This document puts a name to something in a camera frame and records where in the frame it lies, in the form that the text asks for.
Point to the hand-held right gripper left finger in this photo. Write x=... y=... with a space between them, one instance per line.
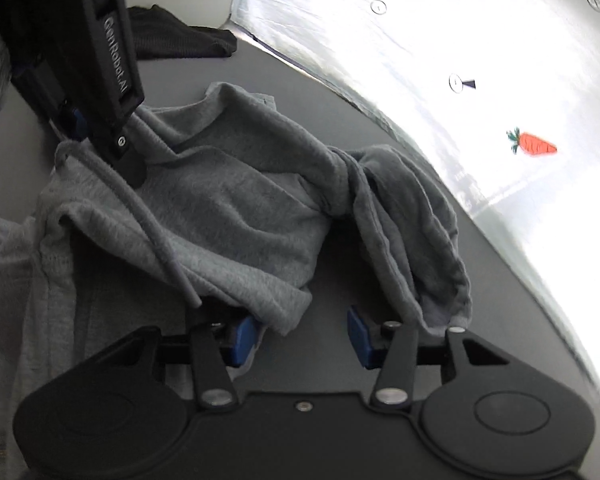
x=241 y=341

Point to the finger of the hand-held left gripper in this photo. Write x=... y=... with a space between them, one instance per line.
x=76 y=124
x=126 y=152

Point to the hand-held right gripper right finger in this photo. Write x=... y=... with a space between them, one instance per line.
x=360 y=337

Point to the grey hoodie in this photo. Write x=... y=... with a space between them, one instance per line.
x=220 y=210

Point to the black knitted cloth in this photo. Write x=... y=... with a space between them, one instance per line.
x=180 y=35

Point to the white printed sheet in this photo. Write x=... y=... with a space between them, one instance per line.
x=454 y=60

